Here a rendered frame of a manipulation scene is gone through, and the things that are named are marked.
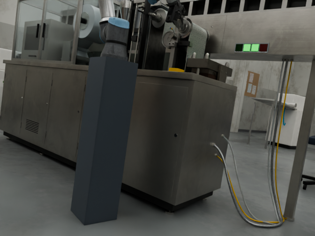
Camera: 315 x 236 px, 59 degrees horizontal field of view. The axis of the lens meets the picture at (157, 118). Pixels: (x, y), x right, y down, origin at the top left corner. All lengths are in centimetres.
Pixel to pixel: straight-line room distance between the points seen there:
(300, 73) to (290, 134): 555
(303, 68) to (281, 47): 1004
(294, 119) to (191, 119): 535
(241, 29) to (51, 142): 187
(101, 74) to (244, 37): 117
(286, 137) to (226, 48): 490
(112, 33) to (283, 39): 117
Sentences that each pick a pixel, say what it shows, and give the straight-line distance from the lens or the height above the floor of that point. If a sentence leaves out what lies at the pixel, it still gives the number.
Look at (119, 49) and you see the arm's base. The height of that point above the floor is 96.
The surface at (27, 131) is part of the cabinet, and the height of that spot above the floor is 20.
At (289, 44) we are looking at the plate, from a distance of 210.
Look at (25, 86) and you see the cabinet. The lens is 318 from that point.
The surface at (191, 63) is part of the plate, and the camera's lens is 193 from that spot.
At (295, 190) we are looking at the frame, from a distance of 223.
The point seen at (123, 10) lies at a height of 144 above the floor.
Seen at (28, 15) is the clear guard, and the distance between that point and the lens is 344.
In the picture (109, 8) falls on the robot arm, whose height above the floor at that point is 120.
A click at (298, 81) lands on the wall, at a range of 1212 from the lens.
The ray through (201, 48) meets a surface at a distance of 218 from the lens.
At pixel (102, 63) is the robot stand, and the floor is 86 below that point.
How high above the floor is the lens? 73
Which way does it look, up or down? 4 degrees down
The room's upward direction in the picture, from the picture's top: 8 degrees clockwise
